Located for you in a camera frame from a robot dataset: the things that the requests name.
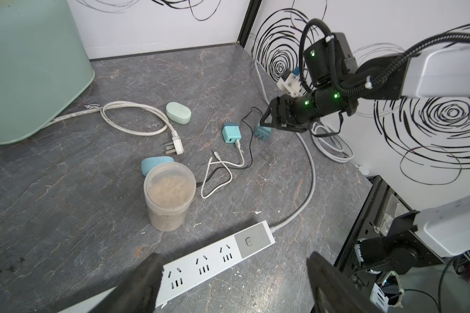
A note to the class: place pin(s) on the teal charger with black cable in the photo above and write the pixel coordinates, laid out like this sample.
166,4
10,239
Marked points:
263,133

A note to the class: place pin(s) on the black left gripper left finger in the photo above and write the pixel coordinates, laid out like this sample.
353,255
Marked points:
138,292

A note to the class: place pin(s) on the blue earbud case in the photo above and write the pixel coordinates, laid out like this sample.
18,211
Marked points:
150,163

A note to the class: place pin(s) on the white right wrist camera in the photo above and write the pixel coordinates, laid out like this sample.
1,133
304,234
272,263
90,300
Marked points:
290,84

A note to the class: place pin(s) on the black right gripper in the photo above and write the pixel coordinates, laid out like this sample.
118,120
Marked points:
298,114

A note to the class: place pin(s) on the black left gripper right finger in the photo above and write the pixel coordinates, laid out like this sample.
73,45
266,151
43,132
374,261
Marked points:
332,291

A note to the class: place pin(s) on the white power strip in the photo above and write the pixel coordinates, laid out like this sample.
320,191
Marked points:
191,270

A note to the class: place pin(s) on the mint green toaster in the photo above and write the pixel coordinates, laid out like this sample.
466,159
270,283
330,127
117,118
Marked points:
43,66

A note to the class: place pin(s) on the mint green earbud case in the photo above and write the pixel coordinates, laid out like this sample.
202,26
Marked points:
178,113

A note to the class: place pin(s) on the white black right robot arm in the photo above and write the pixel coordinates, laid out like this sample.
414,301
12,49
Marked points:
435,67

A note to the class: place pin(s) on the teal charger with white cable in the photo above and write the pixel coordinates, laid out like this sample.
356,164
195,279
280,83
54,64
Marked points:
231,132

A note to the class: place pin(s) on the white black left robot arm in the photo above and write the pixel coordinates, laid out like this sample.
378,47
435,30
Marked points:
416,239

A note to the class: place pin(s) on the clear plastic grain jar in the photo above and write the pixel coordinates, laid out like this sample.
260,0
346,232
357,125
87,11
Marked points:
169,189

